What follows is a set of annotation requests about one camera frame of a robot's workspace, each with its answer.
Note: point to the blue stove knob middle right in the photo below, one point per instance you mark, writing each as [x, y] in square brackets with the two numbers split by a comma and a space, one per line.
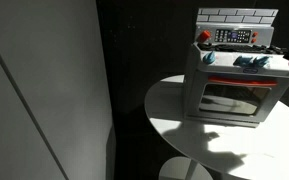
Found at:
[261, 61]

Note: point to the blue stove knob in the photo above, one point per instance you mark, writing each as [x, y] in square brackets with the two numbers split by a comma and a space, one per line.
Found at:
[242, 61]
[209, 58]
[261, 61]

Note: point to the blue stove knob middle left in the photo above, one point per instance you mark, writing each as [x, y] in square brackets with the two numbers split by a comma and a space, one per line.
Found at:
[242, 61]

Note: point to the grey toy stove oven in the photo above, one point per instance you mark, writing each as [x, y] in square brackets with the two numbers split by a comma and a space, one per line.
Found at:
[234, 75]

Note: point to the blue stove knob far left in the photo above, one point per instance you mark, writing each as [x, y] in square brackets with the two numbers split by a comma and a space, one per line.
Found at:
[209, 58]

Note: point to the red round timer knob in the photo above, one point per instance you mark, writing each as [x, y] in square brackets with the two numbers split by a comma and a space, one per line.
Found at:
[204, 36]

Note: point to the white round table base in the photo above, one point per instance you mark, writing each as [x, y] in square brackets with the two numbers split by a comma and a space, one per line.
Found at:
[183, 168]

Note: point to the red oven door handle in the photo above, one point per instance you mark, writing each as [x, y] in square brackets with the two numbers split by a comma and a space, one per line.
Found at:
[215, 79]

